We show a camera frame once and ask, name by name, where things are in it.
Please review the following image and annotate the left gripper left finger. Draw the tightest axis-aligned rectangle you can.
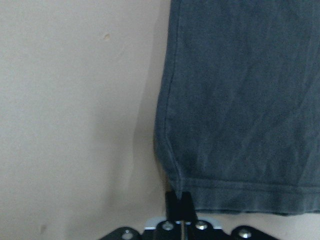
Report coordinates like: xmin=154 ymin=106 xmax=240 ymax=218
xmin=165 ymin=191 xmax=182 ymax=222

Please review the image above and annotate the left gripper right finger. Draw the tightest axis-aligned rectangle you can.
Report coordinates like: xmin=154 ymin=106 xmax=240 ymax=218
xmin=180 ymin=191 xmax=197 ymax=222

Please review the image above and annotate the black t-shirt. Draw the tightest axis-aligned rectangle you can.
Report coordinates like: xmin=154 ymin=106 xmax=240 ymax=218
xmin=154 ymin=0 xmax=320 ymax=216

